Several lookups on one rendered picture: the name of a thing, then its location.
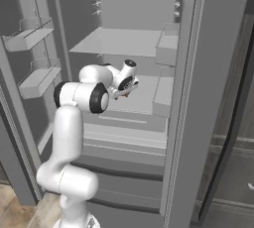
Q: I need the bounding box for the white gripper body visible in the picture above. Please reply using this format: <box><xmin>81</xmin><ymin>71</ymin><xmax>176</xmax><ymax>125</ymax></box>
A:
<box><xmin>110</xmin><ymin>79</ymin><xmax>140</xmax><ymax>101</ymax></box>

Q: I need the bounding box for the grey fridge shelf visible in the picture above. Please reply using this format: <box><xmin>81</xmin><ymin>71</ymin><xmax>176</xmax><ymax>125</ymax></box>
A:
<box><xmin>107</xmin><ymin>74</ymin><xmax>167</xmax><ymax>116</ymax></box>
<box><xmin>67</xmin><ymin>27</ymin><xmax>167</xmax><ymax>58</ymax></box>

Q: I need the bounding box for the grey wide fridge door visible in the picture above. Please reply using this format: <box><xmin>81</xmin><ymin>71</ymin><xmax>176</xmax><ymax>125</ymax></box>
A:
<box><xmin>160</xmin><ymin>0</ymin><xmax>254</xmax><ymax>228</ymax></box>

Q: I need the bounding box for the grey fridge body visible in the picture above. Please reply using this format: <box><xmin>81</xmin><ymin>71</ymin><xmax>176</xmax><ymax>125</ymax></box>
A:
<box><xmin>29</xmin><ymin>0</ymin><xmax>206</xmax><ymax>228</ymax></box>

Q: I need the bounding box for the grey door bin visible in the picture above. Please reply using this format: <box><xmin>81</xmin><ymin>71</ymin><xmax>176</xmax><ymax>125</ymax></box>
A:
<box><xmin>17</xmin><ymin>57</ymin><xmax>64</xmax><ymax>100</ymax></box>
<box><xmin>152</xmin><ymin>65</ymin><xmax>176</xmax><ymax>119</ymax></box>
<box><xmin>1</xmin><ymin>17</ymin><xmax>56</xmax><ymax>54</ymax></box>
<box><xmin>155</xmin><ymin>22</ymin><xmax>182</xmax><ymax>67</ymax></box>

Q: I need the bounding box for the grey crisper drawer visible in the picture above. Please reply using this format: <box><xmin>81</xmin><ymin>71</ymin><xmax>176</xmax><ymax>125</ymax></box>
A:
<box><xmin>80</xmin><ymin>110</ymin><xmax>169</xmax><ymax>168</ymax></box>

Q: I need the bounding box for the grey freezer drawer front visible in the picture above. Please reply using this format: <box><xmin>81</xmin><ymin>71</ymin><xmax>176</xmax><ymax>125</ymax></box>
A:
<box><xmin>69</xmin><ymin>162</ymin><xmax>166</xmax><ymax>214</ymax></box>

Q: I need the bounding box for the brown-grey cupboard panel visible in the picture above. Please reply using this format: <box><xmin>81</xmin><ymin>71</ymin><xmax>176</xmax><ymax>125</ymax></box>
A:
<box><xmin>197</xmin><ymin>0</ymin><xmax>254</xmax><ymax>228</ymax></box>

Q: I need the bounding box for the grey fridge door with handle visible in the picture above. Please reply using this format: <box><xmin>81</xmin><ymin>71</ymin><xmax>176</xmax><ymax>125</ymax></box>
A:
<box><xmin>0</xmin><ymin>0</ymin><xmax>72</xmax><ymax>207</ymax></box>

